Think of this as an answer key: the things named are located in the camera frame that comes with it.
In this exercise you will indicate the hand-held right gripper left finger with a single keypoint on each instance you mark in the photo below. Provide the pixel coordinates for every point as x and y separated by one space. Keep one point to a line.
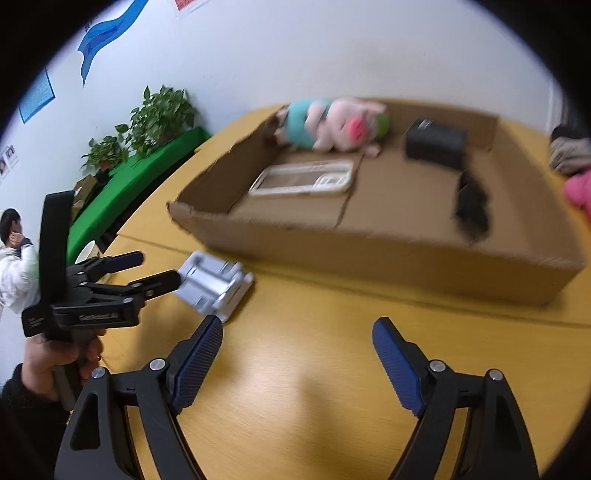
198 364

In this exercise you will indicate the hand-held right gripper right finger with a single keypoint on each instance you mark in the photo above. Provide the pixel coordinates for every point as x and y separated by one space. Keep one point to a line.
397 364

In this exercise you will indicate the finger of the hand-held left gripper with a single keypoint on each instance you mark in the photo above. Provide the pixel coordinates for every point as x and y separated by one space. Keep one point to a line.
147 286
115 263

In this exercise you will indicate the silver phone stand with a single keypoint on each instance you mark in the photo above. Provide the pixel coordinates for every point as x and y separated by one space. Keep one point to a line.
212 286

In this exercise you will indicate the brown cardboard box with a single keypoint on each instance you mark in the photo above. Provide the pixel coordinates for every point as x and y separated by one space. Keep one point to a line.
392 203

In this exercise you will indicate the white phone case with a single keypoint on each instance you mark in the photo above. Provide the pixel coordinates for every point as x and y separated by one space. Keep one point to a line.
334 182

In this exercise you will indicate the black rectangular box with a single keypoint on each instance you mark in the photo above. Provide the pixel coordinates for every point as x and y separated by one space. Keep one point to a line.
434 143

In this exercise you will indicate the plush pig toy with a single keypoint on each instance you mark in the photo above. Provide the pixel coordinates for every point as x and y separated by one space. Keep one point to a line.
332 122

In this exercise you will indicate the yellow wooden desktop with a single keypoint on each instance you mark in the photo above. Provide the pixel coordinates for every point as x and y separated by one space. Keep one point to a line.
300 369

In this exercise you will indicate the person's left hand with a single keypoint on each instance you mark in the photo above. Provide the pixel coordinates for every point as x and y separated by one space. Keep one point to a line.
44 357

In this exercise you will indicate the white cup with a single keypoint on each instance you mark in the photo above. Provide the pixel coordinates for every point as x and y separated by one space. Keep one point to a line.
87 251

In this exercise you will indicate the small brown box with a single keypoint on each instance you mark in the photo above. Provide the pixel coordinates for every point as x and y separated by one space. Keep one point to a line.
85 189

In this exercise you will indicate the green cushioned bench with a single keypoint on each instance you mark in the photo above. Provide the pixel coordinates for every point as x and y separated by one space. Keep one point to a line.
134 184

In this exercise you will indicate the small potted green plant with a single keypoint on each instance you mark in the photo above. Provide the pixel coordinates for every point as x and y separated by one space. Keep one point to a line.
106 154

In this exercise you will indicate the large potted green plant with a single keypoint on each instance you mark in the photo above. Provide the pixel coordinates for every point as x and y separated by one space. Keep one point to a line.
161 115

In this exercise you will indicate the pink soft object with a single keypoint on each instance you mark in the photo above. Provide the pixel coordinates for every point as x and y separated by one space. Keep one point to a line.
579 189

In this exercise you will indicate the small wall photo sheet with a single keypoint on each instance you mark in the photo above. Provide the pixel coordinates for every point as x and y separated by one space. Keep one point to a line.
9 161

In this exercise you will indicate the blue framed wall poster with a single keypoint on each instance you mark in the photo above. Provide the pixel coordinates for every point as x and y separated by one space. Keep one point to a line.
37 94

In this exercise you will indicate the wide blue wave wall decal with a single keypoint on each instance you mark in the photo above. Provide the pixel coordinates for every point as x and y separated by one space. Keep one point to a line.
104 32

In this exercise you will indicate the red wall notice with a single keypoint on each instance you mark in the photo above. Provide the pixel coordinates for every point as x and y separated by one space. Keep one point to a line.
189 4

